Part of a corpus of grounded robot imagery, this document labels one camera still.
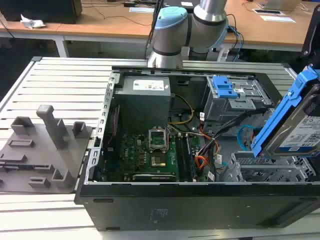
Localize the hard disk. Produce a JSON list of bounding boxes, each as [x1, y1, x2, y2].
[[250, 65, 320, 159]]

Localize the metal disk bay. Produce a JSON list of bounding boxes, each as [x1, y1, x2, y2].
[[219, 151, 319, 183]]

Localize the black RAM slot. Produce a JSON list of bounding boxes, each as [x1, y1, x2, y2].
[[174, 134, 188, 182], [185, 134, 197, 182]]

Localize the blue drive cage latch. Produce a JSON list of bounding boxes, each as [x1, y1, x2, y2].
[[211, 75, 238, 99]]

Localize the metal drive cage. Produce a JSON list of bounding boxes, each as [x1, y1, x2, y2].
[[201, 74, 274, 136]]

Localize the white paper sheet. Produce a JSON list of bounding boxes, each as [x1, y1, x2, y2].
[[129, 6, 157, 14]]

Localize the grey power supply unit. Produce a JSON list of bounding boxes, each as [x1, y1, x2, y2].
[[114, 76, 172, 127]]

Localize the wooden desk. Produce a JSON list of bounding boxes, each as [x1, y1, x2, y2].
[[56, 0, 320, 53], [0, 19, 66, 59]]

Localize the metal socket cover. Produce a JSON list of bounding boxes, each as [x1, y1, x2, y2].
[[148, 127, 168, 151]]

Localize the CPU socket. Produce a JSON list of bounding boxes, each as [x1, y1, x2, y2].
[[149, 154, 168, 168]]

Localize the black graphics card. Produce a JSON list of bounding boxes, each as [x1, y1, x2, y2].
[[131, 172, 177, 182]]

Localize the green motherboard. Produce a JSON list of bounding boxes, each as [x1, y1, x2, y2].
[[99, 129, 209, 182]]

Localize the black open PC case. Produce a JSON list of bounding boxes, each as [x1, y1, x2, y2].
[[74, 65, 320, 231]]

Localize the black box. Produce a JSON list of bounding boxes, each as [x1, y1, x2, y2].
[[0, 0, 83, 25]]

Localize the crumpled white paper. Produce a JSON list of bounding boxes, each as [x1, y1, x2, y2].
[[19, 13, 47, 30]]

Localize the grey parts rack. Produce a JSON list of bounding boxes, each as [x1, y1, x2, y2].
[[0, 104, 94, 194]]

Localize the blue cables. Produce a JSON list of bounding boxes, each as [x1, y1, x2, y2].
[[226, 24, 245, 63]]

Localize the blue disk wire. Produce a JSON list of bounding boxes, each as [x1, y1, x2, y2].
[[236, 123, 256, 151]]

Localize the black cable bundle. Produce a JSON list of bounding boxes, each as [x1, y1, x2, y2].
[[206, 113, 258, 145]]

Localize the yellow black cable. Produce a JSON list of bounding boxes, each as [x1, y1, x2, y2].
[[168, 93, 196, 126]]

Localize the thin black cables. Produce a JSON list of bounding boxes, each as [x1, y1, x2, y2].
[[144, 0, 166, 61]]

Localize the orange red wire bundle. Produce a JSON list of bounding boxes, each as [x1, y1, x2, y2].
[[196, 154, 211, 176]]

